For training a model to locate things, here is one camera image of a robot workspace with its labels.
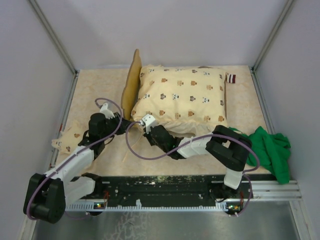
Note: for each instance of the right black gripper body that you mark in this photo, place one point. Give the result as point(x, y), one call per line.
point(152, 141)

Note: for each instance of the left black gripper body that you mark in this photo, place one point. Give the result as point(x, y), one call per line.
point(112, 124)

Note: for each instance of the wooden pet bed frame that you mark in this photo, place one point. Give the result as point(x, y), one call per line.
point(130, 92)

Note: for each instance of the cream animal print cushion cover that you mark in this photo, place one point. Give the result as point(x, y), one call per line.
point(180, 100)

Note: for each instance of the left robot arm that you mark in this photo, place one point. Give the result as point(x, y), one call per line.
point(50, 193)

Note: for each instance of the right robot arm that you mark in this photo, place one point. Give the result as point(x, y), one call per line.
point(230, 148)

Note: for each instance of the small cream animal pillow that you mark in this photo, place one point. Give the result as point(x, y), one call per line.
point(69, 139)

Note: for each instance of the brown striped sock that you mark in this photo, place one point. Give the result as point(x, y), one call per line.
point(230, 78)

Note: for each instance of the green cloth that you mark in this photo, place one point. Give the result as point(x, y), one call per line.
point(273, 152)

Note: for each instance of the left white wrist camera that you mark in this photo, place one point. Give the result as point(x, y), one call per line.
point(106, 111)

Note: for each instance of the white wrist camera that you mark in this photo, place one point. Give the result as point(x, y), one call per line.
point(106, 111)
point(148, 122)

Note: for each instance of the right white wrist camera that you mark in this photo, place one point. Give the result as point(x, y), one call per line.
point(148, 122)

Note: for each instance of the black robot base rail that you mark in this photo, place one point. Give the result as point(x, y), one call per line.
point(182, 193)

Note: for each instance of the right aluminium frame post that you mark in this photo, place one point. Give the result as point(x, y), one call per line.
point(289, 4)

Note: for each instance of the aluminium frame post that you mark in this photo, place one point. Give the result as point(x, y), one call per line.
point(57, 43)
point(289, 4)

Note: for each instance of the left aluminium frame post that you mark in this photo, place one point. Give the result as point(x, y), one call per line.
point(57, 43)

